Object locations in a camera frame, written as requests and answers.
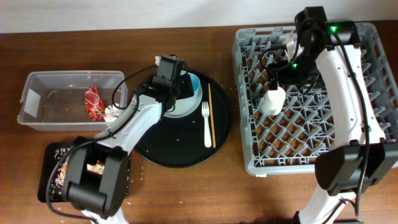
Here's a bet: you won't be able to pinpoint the white cup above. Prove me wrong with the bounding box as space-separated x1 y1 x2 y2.
261 86 286 116

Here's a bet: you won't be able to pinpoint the grey plate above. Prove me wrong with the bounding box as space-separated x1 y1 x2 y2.
164 87 202 118

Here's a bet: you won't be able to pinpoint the light blue cup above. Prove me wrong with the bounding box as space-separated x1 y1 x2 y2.
189 73 201 98

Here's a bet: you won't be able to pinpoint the pink bowl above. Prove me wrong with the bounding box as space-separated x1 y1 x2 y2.
284 33 297 62

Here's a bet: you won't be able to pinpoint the white plastic fork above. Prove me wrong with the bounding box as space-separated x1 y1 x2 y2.
201 101 212 147

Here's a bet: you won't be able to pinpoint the wooden chopstick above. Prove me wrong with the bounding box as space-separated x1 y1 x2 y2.
208 83 216 149

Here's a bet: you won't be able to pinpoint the white tissue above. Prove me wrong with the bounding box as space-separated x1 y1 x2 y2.
104 103 119 123

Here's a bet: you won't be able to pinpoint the red snack wrapper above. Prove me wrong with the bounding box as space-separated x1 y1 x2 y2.
85 85 105 121

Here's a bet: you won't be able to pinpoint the rice and food scraps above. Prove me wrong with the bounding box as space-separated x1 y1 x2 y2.
50 147 104 202

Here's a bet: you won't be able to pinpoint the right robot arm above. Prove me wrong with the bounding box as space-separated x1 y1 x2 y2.
267 17 397 223

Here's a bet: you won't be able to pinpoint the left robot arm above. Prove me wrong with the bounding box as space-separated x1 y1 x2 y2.
62 55 193 223

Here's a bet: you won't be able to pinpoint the grey dishwasher rack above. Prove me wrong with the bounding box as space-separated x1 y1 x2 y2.
232 22 397 177

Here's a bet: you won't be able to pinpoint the round black tray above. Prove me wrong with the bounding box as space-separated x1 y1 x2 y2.
135 70 233 168

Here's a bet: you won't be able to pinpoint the clear plastic bin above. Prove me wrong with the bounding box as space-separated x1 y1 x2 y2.
17 70 128 131

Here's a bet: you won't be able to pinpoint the rectangular black tray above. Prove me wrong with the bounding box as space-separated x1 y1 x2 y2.
37 141 132 203

